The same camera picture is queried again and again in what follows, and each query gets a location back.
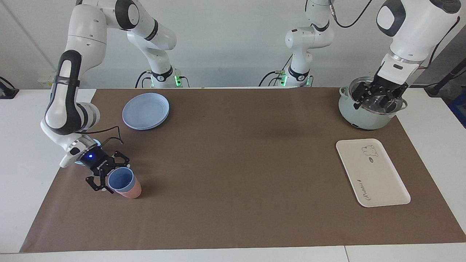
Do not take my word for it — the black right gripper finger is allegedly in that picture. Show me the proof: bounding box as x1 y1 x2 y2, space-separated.
86 170 115 194
108 150 131 168

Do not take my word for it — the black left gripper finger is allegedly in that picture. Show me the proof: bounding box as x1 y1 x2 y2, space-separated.
386 84 408 112
352 82 377 110

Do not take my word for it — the blue ribbed plastic cup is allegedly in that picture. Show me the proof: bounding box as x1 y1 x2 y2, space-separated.
108 167 136 193

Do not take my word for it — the pink plastic cup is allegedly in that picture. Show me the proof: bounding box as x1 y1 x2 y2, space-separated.
118 178 142 199

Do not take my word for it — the cream rabbit print tray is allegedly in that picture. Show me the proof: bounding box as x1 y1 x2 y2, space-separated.
335 138 411 208

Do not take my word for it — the glass pot lid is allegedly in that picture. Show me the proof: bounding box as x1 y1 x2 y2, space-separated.
348 76 404 115

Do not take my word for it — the light blue small bowl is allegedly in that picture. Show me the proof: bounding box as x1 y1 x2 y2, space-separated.
74 138 102 166

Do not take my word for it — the mint green electric pot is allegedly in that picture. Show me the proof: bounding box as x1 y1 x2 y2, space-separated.
338 76 408 130

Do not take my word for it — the black stand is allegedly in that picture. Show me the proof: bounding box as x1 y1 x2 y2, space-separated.
424 58 466 97

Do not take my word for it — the pale blue round plate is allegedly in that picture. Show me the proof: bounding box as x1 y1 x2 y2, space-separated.
122 92 170 131

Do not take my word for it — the blue crate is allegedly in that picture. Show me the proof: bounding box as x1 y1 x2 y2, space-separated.
448 91 466 128

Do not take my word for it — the black desk clamp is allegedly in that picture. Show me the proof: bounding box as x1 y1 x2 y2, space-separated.
0 76 20 100

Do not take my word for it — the brown paper table mat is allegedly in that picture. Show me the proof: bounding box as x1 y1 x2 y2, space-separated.
19 87 466 253

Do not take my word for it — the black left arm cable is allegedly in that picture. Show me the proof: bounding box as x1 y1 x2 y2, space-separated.
328 0 461 70

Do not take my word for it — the black right base cable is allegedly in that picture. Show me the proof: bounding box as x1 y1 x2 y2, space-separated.
135 70 190 88

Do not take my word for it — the black base cable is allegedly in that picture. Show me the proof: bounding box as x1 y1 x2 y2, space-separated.
135 70 190 88
258 55 293 88

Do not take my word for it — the white wall socket box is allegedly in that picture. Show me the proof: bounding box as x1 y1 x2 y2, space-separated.
37 70 59 89

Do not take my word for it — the black left base cable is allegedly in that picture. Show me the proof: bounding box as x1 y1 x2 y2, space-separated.
258 55 293 88

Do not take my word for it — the white wall cable duct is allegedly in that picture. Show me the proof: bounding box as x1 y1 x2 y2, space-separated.
7 0 58 72

